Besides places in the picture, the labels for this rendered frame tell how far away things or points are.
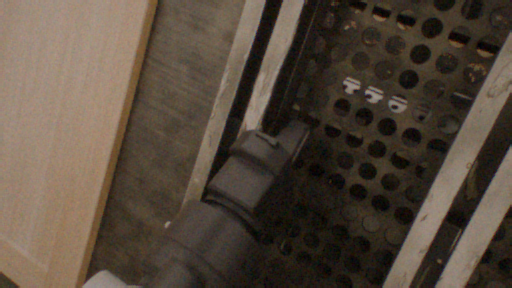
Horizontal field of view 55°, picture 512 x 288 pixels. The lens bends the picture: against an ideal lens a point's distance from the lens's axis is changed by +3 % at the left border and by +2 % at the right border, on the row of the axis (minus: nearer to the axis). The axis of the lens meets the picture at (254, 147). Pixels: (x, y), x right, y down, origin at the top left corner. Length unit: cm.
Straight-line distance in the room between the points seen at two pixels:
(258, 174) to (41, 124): 43
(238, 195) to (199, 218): 4
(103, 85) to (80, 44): 7
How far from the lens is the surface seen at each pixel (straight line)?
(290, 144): 49
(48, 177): 79
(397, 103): 93
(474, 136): 44
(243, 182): 43
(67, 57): 74
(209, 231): 41
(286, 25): 48
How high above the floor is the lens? 163
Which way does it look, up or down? 49 degrees down
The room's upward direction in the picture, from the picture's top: straight up
